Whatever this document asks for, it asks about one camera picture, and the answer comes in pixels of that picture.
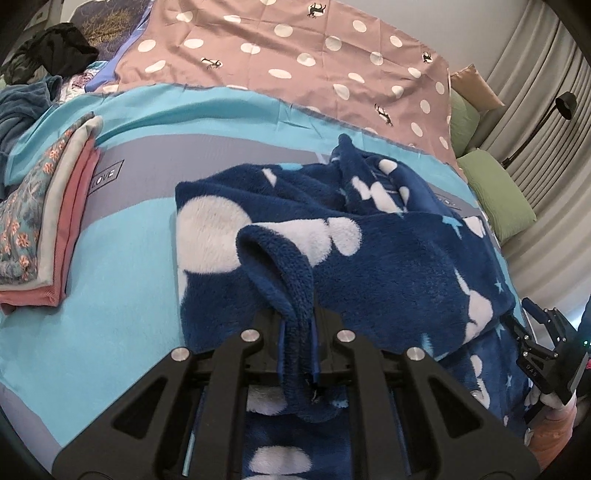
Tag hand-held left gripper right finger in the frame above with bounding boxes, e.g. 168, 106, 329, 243
312, 308, 542, 480

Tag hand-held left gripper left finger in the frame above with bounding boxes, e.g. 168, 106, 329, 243
51, 309, 296, 480

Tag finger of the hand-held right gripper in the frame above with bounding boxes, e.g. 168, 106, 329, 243
502, 314, 539, 354
522, 298, 575, 343

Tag navy fleece garment white spots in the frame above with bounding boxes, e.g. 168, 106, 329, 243
174, 134, 532, 480

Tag person's right forearm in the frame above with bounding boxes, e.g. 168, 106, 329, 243
524, 397, 583, 468

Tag stack of folded clothes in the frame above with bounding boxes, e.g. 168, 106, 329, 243
0, 115, 95, 284

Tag green pillow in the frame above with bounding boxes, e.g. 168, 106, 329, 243
448, 90, 483, 155
457, 148, 539, 245

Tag grey curtain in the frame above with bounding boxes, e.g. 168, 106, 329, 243
475, 9, 591, 324

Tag teal and grey bed sheet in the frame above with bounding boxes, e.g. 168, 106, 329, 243
0, 83, 532, 462

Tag black floor lamp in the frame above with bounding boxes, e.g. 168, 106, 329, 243
501, 91, 578, 169

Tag tan pillow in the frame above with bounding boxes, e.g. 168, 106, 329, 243
450, 65, 506, 112

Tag folded coral cloth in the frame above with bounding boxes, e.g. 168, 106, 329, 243
0, 148, 102, 317

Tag folded pale grey cloth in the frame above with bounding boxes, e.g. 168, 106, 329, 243
34, 115, 105, 291

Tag pink polka dot sheet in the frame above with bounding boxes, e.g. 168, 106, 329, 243
99, 0, 462, 171

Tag light printed cloth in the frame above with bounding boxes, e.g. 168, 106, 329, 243
60, 60, 112, 100

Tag dark teal towel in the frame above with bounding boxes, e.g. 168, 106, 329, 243
0, 76, 63, 185

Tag dark printed blanket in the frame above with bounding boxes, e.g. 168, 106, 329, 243
69, 0, 153, 63

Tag black crumpled cloth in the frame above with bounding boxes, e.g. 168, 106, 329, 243
2, 23, 100, 86

